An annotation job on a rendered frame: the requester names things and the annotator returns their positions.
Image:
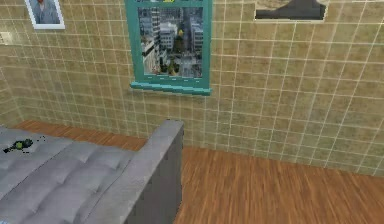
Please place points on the grey tufted sofa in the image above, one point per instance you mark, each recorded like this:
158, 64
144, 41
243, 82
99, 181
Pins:
100, 173

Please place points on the black and green headset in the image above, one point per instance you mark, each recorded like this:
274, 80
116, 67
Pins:
20, 145

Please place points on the teal framed window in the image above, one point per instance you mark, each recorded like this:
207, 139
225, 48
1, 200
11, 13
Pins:
171, 46

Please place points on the white framed portrait picture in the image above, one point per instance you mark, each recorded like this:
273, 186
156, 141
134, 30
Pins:
45, 12

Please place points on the sand and black wall picture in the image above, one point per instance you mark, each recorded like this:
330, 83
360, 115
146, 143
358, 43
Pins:
293, 10

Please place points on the pale wall switch plate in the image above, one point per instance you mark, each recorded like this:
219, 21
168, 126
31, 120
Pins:
4, 37

